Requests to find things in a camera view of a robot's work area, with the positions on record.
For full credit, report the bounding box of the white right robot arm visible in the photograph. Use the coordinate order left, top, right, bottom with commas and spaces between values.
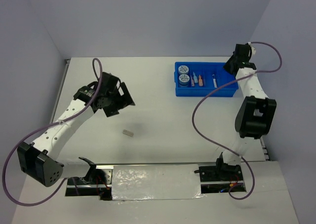
214, 43, 277, 180

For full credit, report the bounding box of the blue whiteboard marker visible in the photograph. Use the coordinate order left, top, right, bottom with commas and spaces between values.
212, 74, 218, 88

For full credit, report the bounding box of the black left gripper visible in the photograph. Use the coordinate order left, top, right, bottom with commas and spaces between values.
103, 82, 135, 118

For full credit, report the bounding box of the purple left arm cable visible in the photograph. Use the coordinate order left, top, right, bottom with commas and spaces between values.
1, 58, 102, 207

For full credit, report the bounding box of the grey white eraser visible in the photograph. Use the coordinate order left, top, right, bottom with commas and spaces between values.
122, 130, 134, 137

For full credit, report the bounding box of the silver foil sheet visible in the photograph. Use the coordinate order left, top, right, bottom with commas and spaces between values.
112, 164, 203, 201

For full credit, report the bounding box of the blue cleaning gel jar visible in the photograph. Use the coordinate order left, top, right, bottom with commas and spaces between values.
178, 74, 191, 87

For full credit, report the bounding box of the aluminium table edge rail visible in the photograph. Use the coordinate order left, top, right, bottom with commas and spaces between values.
234, 57, 271, 162

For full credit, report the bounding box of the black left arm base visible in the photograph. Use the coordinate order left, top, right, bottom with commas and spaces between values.
65, 157, 114, 201

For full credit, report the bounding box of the blue plastic sorting bin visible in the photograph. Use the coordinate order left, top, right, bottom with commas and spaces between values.
174, 62, 235, 97

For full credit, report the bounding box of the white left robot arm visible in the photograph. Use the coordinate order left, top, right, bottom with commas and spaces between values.
17, 72, 135, 187

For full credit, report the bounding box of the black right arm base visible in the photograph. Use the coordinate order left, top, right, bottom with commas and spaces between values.
194, 154, 243, 184

